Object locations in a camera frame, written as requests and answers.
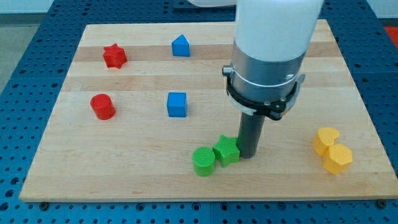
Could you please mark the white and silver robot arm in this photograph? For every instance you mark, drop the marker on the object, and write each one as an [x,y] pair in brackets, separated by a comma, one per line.
[271,38]

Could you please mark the blue cube block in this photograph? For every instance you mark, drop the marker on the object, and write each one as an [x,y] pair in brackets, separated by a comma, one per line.
[177,104]

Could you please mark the green cylinder block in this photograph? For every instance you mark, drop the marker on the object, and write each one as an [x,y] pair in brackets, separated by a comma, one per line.
[203,161]

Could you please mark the green star block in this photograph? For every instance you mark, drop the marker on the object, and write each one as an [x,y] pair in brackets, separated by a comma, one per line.
[226,150]

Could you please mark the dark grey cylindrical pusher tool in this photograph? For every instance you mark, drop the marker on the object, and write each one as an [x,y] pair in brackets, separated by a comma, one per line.
[250,130]

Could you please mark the wooden board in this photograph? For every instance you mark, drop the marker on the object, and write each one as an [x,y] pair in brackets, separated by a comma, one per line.
[143,155]

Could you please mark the blue triangular prism block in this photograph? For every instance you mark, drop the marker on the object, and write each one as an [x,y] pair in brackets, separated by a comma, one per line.
[181,47]

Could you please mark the red cylinder block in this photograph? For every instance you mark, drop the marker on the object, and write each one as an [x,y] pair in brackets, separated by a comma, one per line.
[102,106]

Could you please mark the red star block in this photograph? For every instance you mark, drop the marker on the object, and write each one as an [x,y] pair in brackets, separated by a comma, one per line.
[114,56]

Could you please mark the yellow heart block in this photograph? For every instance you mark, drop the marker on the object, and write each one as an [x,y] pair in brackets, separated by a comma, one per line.
[324,138]

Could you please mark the yellow hexagon block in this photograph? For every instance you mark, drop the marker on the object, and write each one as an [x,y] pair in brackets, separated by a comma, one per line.
[337,158]

